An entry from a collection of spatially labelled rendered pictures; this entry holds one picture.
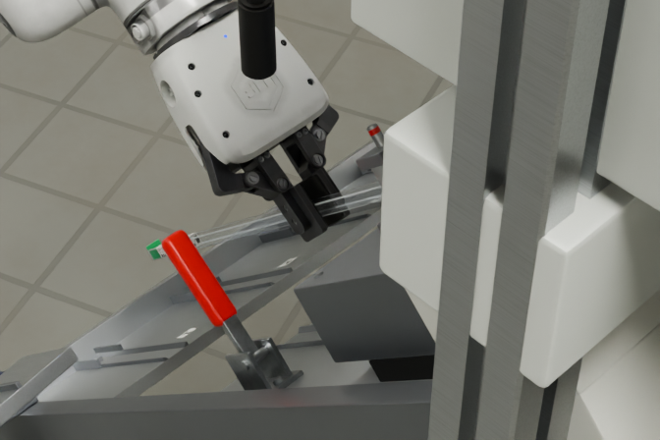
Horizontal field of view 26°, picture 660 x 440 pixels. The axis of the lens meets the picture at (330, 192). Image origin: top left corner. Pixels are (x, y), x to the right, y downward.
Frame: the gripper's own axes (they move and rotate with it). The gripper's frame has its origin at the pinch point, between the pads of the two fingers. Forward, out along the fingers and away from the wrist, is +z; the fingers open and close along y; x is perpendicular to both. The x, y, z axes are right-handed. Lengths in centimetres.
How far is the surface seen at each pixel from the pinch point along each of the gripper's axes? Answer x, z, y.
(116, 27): 156, -47, 73
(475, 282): -51, 4, -25
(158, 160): 135, -19, 55
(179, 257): -14.7, -2.1, -17.6
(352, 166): 29.4, -0.5, 22.5
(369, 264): -29.5, 3.6, -15.6
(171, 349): 13.1, 3.3, -10.3
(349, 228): 11.6, 3.5, 8.1
